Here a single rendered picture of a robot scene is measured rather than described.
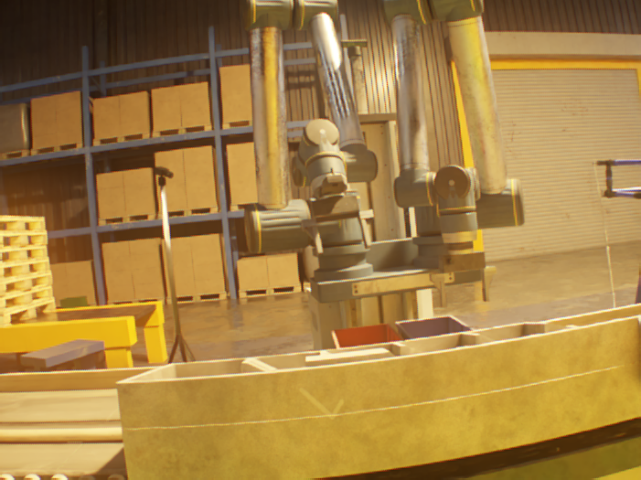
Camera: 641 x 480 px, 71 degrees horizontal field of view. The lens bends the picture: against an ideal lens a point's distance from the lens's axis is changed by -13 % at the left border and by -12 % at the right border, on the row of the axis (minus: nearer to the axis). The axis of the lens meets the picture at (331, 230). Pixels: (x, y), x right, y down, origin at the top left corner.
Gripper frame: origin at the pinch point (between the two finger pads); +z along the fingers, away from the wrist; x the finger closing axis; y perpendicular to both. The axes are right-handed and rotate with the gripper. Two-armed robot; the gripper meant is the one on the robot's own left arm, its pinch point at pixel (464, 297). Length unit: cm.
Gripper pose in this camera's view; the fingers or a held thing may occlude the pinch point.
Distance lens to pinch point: 152.5
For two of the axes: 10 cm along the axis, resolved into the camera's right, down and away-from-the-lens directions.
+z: 1.0, 9.9, 0.1
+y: 0.5, 0.1, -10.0
